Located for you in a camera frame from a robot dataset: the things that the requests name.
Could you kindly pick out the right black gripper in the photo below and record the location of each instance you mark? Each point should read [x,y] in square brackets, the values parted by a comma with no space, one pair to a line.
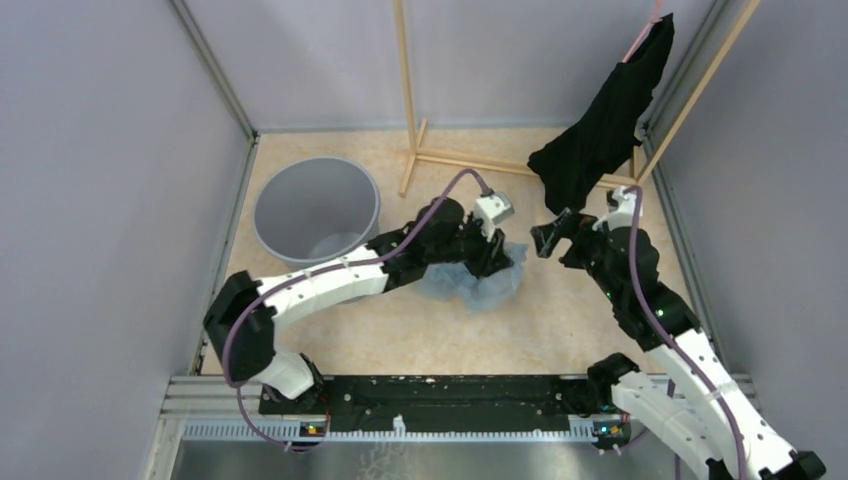
[547,235]

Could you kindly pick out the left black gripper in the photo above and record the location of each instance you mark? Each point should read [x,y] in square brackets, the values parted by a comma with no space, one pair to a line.
[492,255]

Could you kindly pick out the light blue trash bag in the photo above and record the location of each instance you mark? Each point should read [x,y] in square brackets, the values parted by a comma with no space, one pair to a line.
[446,282]

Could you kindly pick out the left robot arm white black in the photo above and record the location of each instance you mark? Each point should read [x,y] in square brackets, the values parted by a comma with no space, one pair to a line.
[246,315]

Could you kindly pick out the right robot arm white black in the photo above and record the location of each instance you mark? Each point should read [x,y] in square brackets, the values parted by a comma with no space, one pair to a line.
[720,434]

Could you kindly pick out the grey plastic trash bin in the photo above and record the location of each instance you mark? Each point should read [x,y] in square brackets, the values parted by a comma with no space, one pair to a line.
[315,210]

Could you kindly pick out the wooden clothes rack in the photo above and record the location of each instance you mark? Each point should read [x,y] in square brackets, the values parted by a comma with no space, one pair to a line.
[719,31]

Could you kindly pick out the black hanging garment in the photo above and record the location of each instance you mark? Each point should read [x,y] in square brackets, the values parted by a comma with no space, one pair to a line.
[603,139]

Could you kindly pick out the pink clothes hanger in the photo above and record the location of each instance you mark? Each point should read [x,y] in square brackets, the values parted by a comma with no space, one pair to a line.
[655,17]

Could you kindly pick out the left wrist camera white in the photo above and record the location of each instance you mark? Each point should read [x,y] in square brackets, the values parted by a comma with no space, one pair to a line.
[492,210]

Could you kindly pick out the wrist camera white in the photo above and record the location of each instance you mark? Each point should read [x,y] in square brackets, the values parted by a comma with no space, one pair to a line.
[616,206]
[492,210]

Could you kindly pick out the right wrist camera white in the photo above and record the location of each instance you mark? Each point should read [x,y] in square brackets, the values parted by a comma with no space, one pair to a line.
[616,206]

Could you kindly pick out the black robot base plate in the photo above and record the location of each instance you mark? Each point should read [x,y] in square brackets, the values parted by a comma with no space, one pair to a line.
[457,404]

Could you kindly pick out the white slotted cable duct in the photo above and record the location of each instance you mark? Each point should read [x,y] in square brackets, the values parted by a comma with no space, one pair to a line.
[581,431]

